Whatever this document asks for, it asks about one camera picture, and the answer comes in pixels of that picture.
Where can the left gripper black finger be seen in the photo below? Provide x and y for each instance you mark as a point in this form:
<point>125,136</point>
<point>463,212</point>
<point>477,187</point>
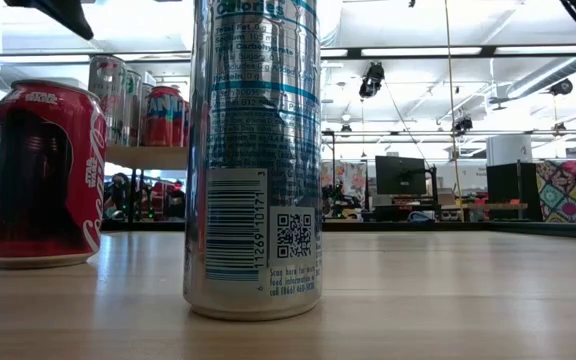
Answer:
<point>63,12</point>

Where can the white Celsius can black lid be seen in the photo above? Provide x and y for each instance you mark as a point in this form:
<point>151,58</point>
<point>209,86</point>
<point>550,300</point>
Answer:
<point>108,100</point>
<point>134,110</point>

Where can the red soda can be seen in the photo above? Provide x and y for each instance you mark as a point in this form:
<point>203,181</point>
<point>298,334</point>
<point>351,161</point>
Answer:
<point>43,175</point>

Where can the silver blue Red Bull can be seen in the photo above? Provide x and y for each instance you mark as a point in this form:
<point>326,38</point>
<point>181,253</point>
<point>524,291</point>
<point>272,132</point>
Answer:
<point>248,150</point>

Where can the background black robot arm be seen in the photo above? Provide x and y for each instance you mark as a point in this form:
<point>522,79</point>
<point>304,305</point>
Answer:
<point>338,197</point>

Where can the wooden shelf black metal legs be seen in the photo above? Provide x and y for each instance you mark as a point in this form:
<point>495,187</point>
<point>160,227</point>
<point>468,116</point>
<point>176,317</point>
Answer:
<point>143,157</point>

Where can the black ceiling spotlight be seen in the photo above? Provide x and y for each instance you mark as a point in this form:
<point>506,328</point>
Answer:
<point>463,124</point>
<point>372,80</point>
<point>561,87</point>

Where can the white box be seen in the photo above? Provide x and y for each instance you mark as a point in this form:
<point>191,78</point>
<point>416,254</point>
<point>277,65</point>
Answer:
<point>508,150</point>

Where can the colourful crochet blanket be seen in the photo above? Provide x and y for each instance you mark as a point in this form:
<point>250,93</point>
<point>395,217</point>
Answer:
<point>575,190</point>

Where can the black cabinet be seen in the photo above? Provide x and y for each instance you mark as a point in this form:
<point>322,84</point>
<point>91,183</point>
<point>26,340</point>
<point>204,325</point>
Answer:
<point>513,190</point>

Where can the red storage bins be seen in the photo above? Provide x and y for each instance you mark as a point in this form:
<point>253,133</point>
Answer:
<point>160,200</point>

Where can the wooden work table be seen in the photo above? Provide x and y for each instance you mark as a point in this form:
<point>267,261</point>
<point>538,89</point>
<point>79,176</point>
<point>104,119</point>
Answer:
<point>493,206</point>

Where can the dark computer monitor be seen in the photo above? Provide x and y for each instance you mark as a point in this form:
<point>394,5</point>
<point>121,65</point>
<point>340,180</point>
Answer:
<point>400,175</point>

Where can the floral patterned cloth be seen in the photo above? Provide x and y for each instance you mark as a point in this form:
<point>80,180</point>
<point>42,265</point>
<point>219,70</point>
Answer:
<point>355,175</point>

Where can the silver ceiling duct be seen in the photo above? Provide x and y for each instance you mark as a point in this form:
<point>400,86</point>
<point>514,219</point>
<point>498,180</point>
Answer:
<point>553,75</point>

